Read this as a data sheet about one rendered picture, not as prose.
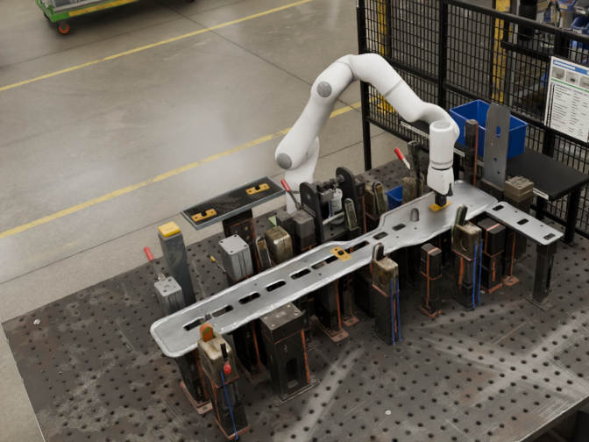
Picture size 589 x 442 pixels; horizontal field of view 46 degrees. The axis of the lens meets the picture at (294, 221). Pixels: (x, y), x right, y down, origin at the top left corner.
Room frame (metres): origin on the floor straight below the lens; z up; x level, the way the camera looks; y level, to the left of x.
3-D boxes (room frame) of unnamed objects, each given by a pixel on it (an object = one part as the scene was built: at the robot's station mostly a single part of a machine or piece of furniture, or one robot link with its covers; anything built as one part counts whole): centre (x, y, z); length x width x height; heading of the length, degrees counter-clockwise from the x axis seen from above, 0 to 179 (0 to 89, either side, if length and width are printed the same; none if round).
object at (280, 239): (2.03, 0.07, 0.89); 0.13 x 0.11 x 0.38; 28
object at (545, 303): (1.93, -0.88, 0.84); 0.11 x 0.06 x 0.29; 28
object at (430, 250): (1.95, -0.47, 0.84); 0.11 x 0.08 x 0.29; 28
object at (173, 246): (2.03, 0.44, 0.92); 0.08 x 0.08 x 0.44; 28
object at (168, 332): (1.95, -0.14, 1.00); 1.38 x 0.22 x 0.02; 118
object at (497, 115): (2.30, -0.80, 1.17); 0.12 x 0.01 x 0.34; 28
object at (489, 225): (2.06, -0.71, 0.84); 0.11 x 0.10 x 0.28; 28
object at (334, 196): (2.20, -0.14, 0.94); 0.18 x 0.13 x 0.49; 118
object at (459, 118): (2.57, -0.85, 1.10); 0.30 x 0.17 x 0.13; 23
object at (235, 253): (1.96, 0.22, 0.90); 0.13 x 0.10 x 0.41; 28
